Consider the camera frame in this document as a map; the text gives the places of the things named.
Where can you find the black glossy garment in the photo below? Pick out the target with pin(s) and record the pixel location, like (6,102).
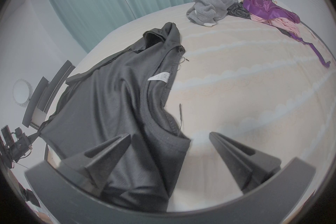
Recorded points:
(237,10)

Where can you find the pink garment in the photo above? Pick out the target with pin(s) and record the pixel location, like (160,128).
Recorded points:
(283,24)

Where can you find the purple satin garment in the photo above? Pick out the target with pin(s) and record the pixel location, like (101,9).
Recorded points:
(262,6)

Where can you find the black T-shirt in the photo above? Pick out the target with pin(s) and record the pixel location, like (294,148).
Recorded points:
(118,102)

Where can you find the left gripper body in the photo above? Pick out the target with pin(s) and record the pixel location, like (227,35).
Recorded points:
(21,141)

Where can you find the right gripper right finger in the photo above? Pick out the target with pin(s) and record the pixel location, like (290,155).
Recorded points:
(244,165)

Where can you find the bed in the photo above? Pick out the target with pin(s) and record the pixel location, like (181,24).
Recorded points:
(249,86)

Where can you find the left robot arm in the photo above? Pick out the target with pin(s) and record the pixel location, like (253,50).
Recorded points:
(11,158)

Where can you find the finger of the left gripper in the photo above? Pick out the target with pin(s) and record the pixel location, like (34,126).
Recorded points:
(34,135)

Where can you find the grey garment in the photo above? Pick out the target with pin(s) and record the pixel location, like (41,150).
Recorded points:
(210,2)

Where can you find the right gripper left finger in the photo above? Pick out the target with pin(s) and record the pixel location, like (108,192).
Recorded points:
(105,165)

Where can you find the black chest of drawers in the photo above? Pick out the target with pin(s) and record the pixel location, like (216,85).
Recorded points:
(57,83)

